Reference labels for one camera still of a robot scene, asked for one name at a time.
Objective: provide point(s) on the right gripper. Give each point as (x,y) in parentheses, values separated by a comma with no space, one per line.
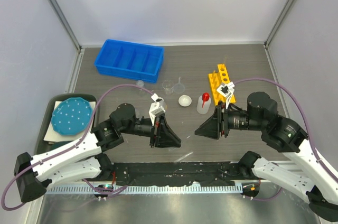
(217,121)

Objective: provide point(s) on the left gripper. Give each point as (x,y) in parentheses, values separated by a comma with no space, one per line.
(163,136)

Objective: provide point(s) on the clear glass rod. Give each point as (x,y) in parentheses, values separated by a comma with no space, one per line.
(180,159)

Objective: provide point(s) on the yellow test tube rack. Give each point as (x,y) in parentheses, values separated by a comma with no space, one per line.
(215,79)

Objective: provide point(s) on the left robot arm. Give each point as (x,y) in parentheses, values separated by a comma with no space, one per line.
(84,158)

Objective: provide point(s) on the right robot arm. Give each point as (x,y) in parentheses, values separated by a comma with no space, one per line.
(315,186)

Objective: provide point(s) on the white evaporating dish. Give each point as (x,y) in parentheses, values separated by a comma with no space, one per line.
(184,100)

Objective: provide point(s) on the clear plastic funnel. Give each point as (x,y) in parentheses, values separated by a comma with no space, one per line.
(179,88)

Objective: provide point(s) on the clear glass beaker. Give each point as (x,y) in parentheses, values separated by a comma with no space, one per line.
(167,87)

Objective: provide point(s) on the small clear glass jar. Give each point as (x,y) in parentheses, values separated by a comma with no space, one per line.
(140,85)

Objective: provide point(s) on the blue compartment bin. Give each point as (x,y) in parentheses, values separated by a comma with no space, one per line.
(129,60)

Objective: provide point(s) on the teal dotted plate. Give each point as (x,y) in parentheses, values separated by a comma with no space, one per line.
(71,116)

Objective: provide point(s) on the dark grey tray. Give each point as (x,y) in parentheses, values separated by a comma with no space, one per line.
(47,136)

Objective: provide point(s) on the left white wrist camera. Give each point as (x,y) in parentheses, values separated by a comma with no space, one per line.
(157,108)

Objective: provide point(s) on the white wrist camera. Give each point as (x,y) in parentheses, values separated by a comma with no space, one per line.
(157,108)
(226,90)

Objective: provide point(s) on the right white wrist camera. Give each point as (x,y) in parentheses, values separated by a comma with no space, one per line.
(226,90)

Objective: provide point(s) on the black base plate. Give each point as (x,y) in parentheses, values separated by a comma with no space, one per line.
(176,174)

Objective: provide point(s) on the white slotted cable duct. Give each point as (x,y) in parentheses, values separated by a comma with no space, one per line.
(195,188)

